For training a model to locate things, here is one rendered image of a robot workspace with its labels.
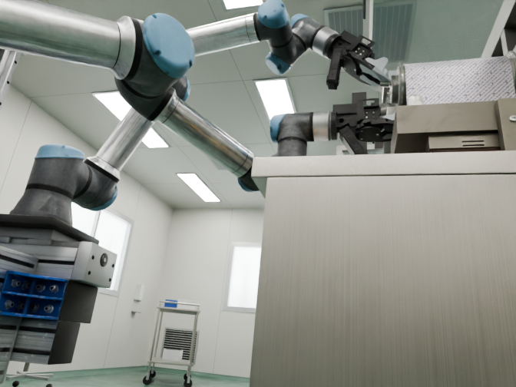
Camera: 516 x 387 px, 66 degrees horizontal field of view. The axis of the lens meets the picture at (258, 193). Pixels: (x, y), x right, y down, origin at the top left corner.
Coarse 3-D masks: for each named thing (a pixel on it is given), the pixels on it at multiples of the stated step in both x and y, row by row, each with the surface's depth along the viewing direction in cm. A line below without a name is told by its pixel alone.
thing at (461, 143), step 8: (432, 136) 72; (440, 136) 72; (448, 136) 71; (456, 136) 71; (464, 136) 71; (472, 136) 70; (480, 136) 70; (488, 136) 70; (496, 136) 69; (432, 144) 71; (440, 144) 71; (448, 144) 71; (456, 144) 70; (464, 144) 70; (472, 144) 70; (480, 144) 69; (488, 144) 69; (496, 144) 69; (424, 152) 77; (432, 152) 71; (440, 152) 71
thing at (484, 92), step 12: (480, 84) 93; (492, 84) 93; (504, 84) 92; (408, 96) 97; (432, 96) 95; (444, 96) 95; (456, 96) 94; (468, 96) 93; (480, 96) 92; (492, 96) 92; (504, 96) 91
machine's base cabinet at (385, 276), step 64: (320, 192) 66; (384, 192) 63; (448, 192) 61; (512, 192) 59; (320, 256) 62; (384, 256) 60; (448, 256) 57; (512, 256) 55; (256, 320) 61; (320, 320) 58; (384, 320) 56; (448, 320) 54; (512, 320) 53; (256, 384) 57; (320, 384) 55; (384, 384) 54; (448, 384) 52; (512, 384) 50
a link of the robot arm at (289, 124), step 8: (304, 112) 100; (312, 112) 99; (272, 120) 100; (280, 120) 99; (288, 120) 98; (296, 120) 98; (304, 120) 97; (312, 120) 97; (272, 128) 99; (280, 128) 99; (288, 128) 98; (296, 128) 97; (304, 128) 97; (312, 128) 97; (272, 136) 100; (280, 136) 98; (288, 136) 97; (296, 136) 97; (304, 136) 98; (312, 136) 98
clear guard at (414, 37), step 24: (384, 0) 156; (408, 0) 149; (432, 0) 142; (456, 0) 136; (480, 0) 131; (384, 24) 167; (408, 24) 159; (432, 24) 151; (456, 24) 144; (480, 24) 138; (384, 48) 180; (408, 48) 170; (432, 48) 162; (456, 48) 154; (480, 48) 147
